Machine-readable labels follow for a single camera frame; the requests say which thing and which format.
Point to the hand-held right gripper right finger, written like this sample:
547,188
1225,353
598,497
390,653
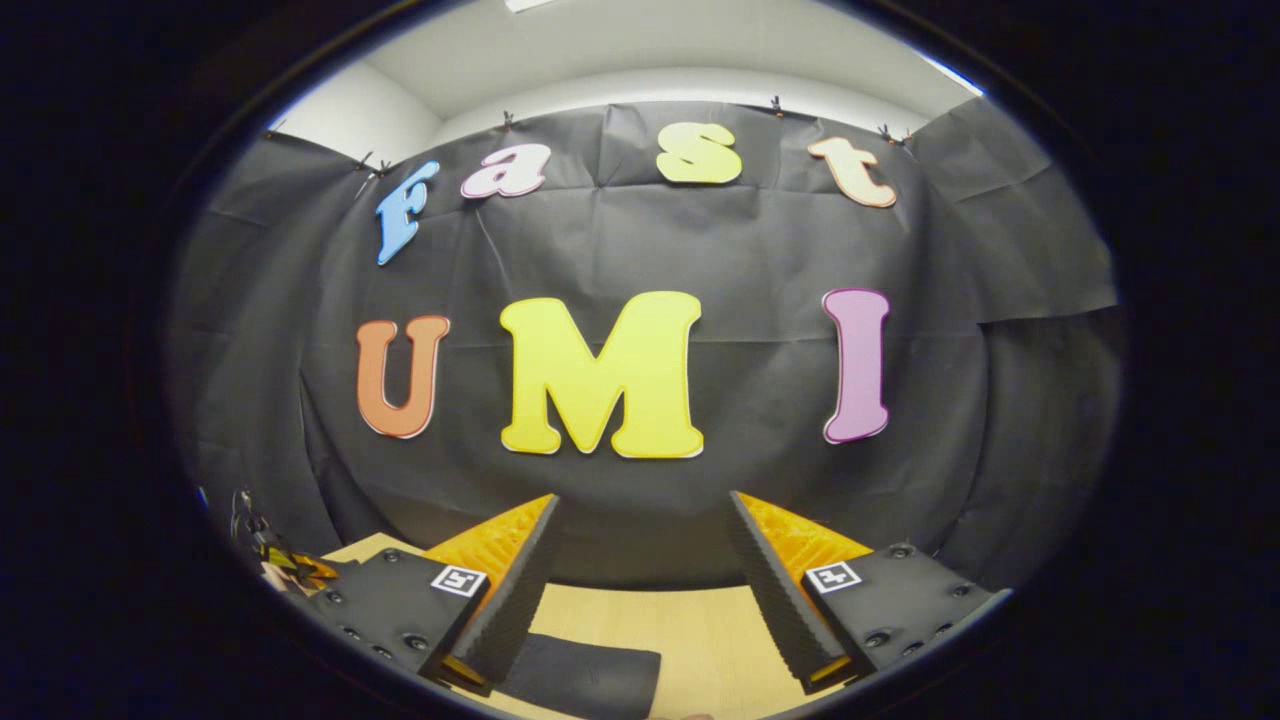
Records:
775,600

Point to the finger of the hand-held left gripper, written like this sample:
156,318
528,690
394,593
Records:
305,570

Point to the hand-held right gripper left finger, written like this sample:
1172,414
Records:
515,600

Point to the black jeans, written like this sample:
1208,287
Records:
590,680

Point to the black backdrop cloth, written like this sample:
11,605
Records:
760,250

